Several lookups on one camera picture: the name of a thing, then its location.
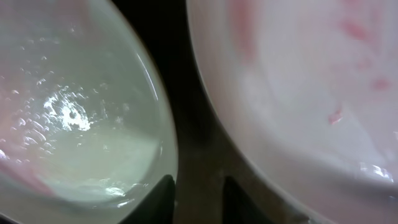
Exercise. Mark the white plate with green tint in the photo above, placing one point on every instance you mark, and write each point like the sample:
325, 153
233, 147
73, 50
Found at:
86, 126

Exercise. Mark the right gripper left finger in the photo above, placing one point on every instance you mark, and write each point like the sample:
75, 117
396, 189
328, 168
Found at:
157, 207

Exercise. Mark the large brown serving tray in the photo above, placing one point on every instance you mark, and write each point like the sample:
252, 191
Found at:
206, 156

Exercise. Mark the pinkish white plate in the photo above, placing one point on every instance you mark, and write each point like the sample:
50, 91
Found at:
307, 92

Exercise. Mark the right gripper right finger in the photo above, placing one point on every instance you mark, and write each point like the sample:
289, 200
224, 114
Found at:
238, 208

